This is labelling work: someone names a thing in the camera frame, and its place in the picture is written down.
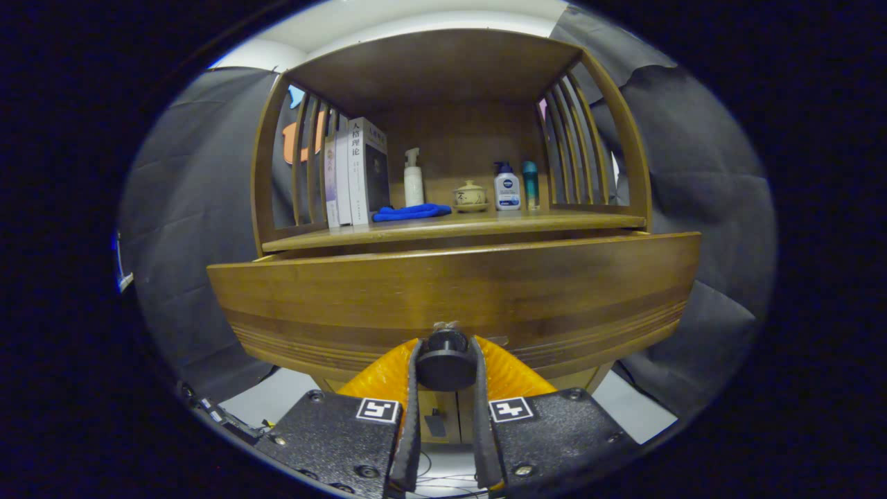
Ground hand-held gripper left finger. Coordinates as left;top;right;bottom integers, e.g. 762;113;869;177
253;338;423;499

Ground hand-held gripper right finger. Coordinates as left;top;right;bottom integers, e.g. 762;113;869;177
471;335;642;498

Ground wooden countertop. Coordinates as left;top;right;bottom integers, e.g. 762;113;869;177
262;208;647;254

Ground wooden cabinet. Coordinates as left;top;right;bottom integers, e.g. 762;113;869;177
249;28;653;444

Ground blue cloth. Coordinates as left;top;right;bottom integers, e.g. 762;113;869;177
373;202;453;222

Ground beige lidded teacup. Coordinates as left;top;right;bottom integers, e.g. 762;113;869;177
453;180;490;213

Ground white pump bottle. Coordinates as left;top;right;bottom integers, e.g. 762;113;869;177
403;147;425;207

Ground white lotion bottle blue cap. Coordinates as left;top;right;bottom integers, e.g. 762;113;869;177
493;161;522;211

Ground pale purple book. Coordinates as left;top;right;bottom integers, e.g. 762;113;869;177
324;134;342;228

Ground teal bottle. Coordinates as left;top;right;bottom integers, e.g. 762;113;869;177
522;161;541;211

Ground black backdrop cloth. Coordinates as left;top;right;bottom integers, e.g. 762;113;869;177
118;7;777;417

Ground black floor cables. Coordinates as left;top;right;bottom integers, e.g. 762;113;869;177
407;449;487;499

